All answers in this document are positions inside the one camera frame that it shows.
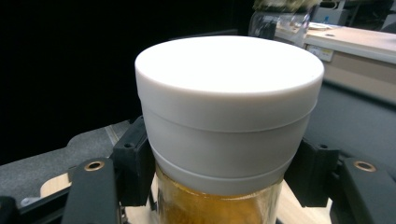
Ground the amber jar with white lid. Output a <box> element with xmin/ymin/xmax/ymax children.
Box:
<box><xmin>134</xmin><ymin>35</ymin><xmax>325</xmax><ymax>224</ymax></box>

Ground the beige wooden desk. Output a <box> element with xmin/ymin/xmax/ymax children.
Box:
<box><xmin>274</xmin><ymin>23</ymin><xmax>396</xmax><ymax>105</ymax></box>

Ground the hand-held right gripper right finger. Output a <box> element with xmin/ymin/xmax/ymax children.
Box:
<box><xmin>284</xmin><ymin>137</ymin><xmax>340</xmax><ymax>208</ymax></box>

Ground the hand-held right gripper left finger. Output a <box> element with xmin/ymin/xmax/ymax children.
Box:
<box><xmin>111</xmin><ymin>116</ymin><xmax>157</xmax><ymax>207</ymax></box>

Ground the clear glass jar silver lid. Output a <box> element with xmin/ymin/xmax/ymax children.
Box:
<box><xmin>247</xmin><ymin>0</ymin><xmax>323</xmax><ymax>49</ymax></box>

